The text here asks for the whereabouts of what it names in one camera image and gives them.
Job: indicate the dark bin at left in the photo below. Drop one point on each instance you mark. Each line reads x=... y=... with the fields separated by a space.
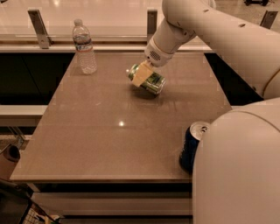
x=9 y=158

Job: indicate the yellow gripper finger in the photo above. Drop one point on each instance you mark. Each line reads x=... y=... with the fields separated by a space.
x=143 y=72

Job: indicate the green soda can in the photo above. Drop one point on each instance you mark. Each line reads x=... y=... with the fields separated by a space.
x=153 y=84

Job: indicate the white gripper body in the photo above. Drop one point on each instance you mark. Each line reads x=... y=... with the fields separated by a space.
x=157 y=55

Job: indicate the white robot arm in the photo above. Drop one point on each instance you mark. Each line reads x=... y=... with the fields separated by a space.
x=236 y=173

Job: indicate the left metal railing bracket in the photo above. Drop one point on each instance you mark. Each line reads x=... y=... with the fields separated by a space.
x=44 y=41

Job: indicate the right metal railing bracket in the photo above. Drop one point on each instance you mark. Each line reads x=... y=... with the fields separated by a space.
x=268 y=18

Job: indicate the middle metal railing bracket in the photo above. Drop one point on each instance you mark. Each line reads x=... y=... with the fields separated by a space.
x=152 y=20

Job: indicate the clear plastic water bottle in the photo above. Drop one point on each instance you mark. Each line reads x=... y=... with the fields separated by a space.
x=84 y=47

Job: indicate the metal railing bracket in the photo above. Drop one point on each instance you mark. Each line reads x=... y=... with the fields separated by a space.
x=268 y=18
x=44 y=41
x=152 y=20

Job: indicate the blue Pepsi can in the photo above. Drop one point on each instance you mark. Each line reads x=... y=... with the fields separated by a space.
x=193 y=136

